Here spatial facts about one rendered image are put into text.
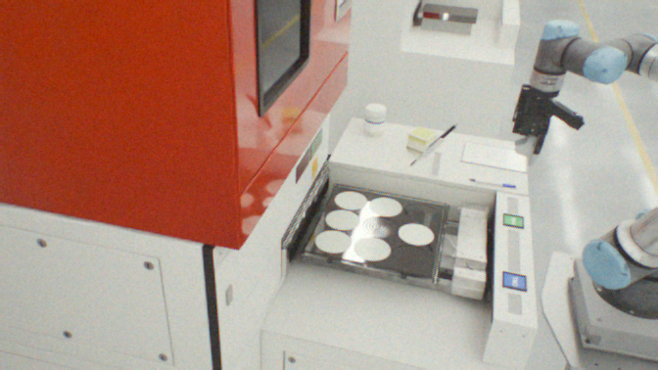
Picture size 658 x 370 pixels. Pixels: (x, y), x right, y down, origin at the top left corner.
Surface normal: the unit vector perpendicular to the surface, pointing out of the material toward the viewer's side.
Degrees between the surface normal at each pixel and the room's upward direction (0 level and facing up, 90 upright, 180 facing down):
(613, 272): 97
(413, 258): 0
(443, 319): 0
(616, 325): 1
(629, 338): 90
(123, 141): 90
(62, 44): 90
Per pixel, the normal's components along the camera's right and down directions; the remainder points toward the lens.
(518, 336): -0.25, 0.51
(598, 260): -0.88, 0.32
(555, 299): 0.04, -0.84
